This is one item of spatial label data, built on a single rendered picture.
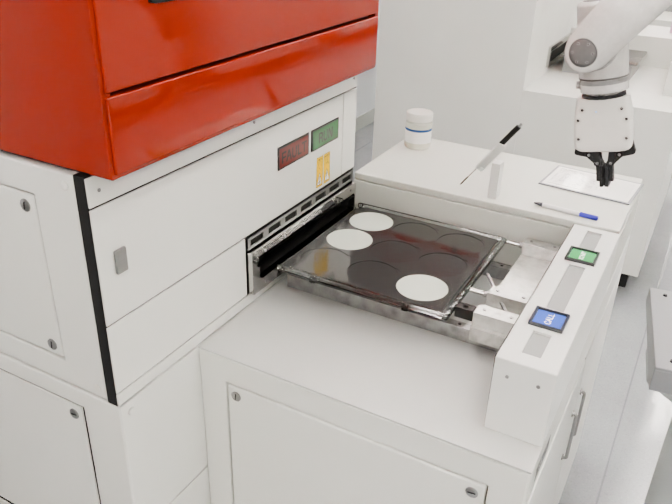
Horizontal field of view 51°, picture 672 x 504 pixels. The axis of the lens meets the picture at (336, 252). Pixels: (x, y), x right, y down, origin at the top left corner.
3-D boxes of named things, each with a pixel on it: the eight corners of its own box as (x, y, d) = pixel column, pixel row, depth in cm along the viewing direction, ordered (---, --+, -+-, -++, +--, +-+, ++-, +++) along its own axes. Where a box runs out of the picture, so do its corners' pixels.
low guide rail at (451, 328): (287, 286, 150) (287, 274, 149) (292, 282, 152) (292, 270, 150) (516, 358, 130) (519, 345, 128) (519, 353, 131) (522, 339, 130)
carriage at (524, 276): (468, 340, 129) (470, 327, 128) (522, 259, 157) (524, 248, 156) (510, 353, 126) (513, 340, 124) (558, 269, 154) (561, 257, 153)
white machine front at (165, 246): (108, 402, 116) (72, 174, 97) (343, 222, 179) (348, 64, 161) (122, 408, 114) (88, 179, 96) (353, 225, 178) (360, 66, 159)
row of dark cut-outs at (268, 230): (245, 249, 137) (245, 238, 136) (350, 179, 172) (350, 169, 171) (248, 250, 137) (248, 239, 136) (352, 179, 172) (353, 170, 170)
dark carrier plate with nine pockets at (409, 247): (281, 266, 143) (281, 263, 143) (359, 207, 170) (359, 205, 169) (440, 314, 129) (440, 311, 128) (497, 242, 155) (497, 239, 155)
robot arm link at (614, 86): (571, 82, 124) (572, 99, 126) (625, 78, 120) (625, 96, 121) (581, 73, 131) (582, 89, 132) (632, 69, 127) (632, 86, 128)
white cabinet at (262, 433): (218, 629, 168) (196, 349, 130) (389, 402, 244) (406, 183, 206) (474, 777, 142) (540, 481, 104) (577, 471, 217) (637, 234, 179)
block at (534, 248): (520, 254, 153) (522, 242, 152) (524, 248, 156) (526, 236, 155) (557, 263, 150) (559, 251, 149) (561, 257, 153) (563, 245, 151)
